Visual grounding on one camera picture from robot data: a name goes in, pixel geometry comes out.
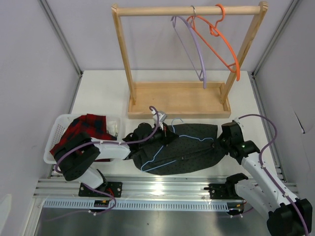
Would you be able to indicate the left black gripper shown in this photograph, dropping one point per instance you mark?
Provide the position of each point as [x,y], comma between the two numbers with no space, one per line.
[167,135]

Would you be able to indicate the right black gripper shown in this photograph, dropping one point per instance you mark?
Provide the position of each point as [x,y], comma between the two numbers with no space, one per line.
[221,149]

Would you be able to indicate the dark grey dotted skirt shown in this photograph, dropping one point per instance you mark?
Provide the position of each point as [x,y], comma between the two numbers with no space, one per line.
[187,152]

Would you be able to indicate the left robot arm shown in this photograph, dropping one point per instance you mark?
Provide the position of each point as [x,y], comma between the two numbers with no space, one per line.
[87,141]

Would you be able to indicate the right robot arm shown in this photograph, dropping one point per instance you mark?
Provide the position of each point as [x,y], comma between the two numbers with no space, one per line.
[285,213]

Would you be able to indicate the purple plastic hanger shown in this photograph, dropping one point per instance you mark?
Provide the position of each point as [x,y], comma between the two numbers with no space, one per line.
[201,74]

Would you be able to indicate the orange plastic hanger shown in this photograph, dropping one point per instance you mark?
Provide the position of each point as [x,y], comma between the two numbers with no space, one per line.
[219,37]

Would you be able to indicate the wooden clothes rack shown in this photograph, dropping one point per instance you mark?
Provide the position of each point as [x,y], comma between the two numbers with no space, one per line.
[182,98]

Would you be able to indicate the white cloth in basket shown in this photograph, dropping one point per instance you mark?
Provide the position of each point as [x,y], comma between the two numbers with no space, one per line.
[112,127]

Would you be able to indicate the red plaid garment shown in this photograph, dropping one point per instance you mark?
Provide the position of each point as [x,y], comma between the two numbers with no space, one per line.
[93,125]

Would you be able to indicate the white plastic basket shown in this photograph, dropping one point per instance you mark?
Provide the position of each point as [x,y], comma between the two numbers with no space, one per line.
[60,126]

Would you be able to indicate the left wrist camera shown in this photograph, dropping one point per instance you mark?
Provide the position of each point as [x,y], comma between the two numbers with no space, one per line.
[159,118]

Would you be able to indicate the aluminium mounting rail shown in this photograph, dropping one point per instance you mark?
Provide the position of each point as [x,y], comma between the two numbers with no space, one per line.
[144,187]

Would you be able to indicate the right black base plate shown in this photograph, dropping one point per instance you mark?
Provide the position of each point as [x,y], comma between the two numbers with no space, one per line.
[219,191]

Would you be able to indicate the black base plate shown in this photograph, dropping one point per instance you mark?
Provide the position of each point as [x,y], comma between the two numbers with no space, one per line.
[219,191]
[112,188]

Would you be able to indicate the white slotted cable duct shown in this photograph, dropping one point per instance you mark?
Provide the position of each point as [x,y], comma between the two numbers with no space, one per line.
[142,205]

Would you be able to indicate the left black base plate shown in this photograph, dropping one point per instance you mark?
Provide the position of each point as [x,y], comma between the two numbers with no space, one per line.
[112,188]

